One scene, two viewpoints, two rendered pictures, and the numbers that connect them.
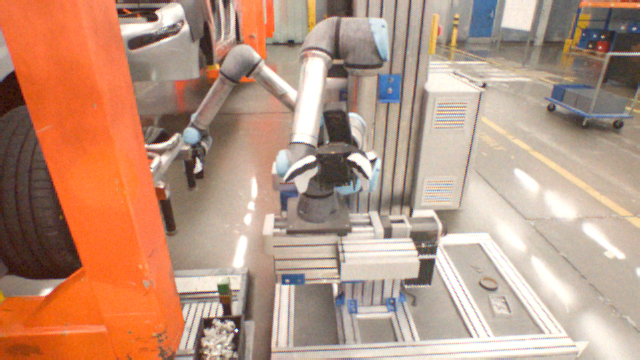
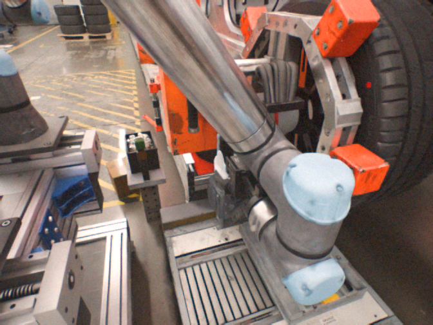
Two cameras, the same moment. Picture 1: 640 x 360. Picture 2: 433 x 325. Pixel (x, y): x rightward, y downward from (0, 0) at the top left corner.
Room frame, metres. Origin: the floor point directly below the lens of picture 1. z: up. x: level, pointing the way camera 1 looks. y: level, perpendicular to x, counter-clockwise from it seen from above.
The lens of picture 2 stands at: (1.94, 0.42, 1.17)
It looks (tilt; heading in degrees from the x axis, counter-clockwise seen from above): 34 degrees down; 167
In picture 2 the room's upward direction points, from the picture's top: straight up
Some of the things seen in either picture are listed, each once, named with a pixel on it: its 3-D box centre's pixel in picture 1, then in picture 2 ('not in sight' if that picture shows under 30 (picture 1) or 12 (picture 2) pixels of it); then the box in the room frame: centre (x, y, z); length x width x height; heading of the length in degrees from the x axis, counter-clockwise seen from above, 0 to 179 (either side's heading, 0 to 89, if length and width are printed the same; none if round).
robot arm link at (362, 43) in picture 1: (360, 112); not in sight; (1.12, -0.12, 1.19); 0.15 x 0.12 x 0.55; 79
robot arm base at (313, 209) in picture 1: (317, 199); (12, 117); (1.15, 0.01, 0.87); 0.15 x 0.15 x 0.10
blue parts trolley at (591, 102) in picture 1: (591, 85); not in sight; (4.99, -3.69, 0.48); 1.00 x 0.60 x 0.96; 1
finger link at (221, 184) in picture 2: not in sight; (227, 181); (1.53, 0.54, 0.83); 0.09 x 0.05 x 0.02; 14
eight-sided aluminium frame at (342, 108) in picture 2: not in sight; (278, 114); (1.26, 0.78, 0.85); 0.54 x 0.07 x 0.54; 5
